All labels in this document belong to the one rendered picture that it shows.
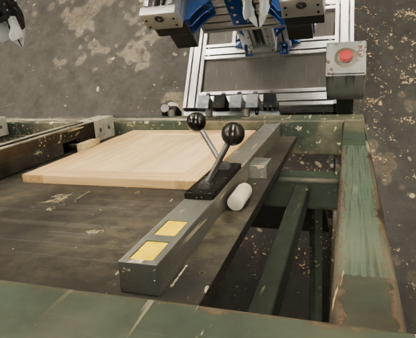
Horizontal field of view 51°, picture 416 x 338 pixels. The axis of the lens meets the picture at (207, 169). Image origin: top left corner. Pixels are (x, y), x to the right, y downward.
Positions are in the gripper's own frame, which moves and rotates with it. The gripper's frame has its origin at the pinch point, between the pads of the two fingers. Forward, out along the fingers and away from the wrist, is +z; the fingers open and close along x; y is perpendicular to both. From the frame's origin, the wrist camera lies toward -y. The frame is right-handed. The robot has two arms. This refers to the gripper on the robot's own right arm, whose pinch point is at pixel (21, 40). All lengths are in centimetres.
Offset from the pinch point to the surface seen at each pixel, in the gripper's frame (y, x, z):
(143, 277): 71, 65, -6
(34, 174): 37.3, 18.2, 14.2
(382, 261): 67, 90, -6
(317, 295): 32, 80, 65
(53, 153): 19.2, 8.1, 24.8
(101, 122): -5.9, 8.3, 34.2
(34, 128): -12, -26, 41
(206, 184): 48, 65, 4
